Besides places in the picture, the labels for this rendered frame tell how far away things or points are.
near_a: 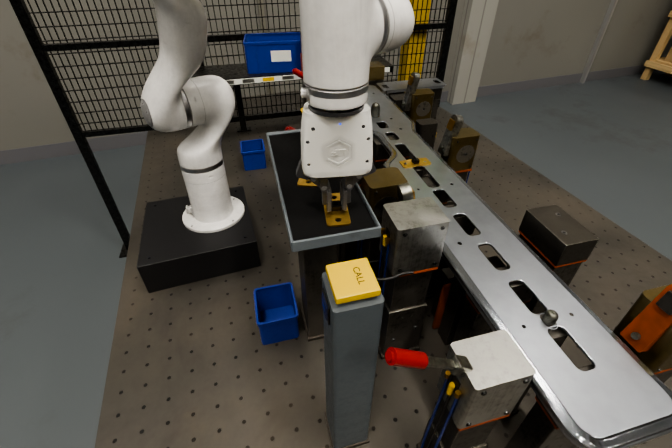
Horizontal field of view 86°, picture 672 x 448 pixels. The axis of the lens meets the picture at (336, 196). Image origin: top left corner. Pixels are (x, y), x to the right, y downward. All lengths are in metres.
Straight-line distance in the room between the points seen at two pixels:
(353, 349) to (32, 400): 1.68
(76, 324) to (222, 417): 1.42
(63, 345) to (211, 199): 1.26
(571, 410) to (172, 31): 0.94
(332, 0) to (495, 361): 0.49
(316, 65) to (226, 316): 0.77
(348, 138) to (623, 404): 0.53
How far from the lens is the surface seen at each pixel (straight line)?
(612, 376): 0.72
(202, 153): 1.05
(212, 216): 1.15
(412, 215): 0.67
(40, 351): 2.22
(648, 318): 0.77
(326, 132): 0.48
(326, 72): 0.44
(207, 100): 1.01
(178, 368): 1.01
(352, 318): 0.49
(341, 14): 0.43
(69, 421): 1.94
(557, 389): 0.66
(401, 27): 0.50
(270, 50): 1.67
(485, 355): 0.57
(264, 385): 0.93
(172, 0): 0.83
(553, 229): 0.87
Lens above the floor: 1.52
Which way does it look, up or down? 36 degrees down
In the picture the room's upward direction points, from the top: straight up
